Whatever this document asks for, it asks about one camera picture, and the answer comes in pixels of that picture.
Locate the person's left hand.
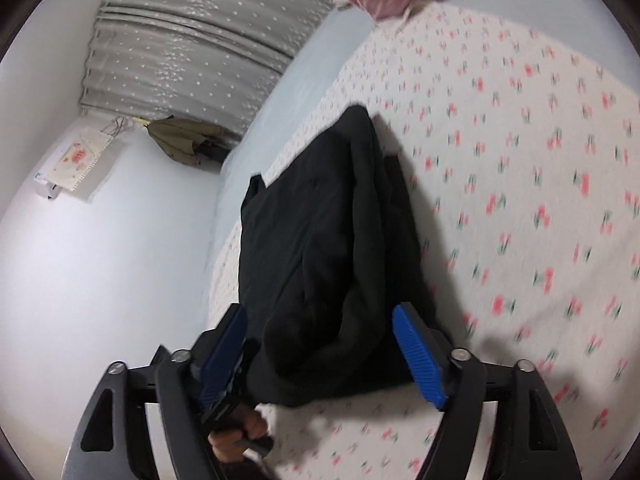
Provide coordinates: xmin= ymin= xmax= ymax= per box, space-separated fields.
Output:
xmin=206 ymin=407 xmax=269 ymax=464

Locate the white wall adapter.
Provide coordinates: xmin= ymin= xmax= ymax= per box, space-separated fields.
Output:
xmin=34 ymin=172 xmax=63 ymax=200

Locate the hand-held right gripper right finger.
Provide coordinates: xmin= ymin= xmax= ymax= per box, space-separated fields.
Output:
xmin=391 ymin=302 xmax=584 ymax=480

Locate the grey dotted curtain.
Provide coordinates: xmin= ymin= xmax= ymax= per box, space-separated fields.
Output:
xmin=77 ymin=0 xmax=337 ymax=140

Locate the light blue mattress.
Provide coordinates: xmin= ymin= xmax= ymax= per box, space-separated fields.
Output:
xmin=215 ymin=7 xmax=387 ymax=261

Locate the white cloth with red print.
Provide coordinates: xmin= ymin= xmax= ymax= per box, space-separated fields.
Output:
xmin=42 ymin=127 xmax=124 ymax=202

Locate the black garment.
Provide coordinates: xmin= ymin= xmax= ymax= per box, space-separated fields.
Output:
xmin=237 ymin=104 xmax=438 ymax=408

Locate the floral print bed sheet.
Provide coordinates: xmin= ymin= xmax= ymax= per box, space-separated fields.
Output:
xmin=207 ymin=0 xmax=640 ymax=480

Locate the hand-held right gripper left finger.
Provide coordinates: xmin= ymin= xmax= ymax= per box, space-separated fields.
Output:
xmin=61 ymin=304 xmax=249 ymax=480

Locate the olive green cloth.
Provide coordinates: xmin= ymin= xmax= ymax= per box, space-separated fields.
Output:
xmin=142 ymin=116 xmax=237 ymax=166

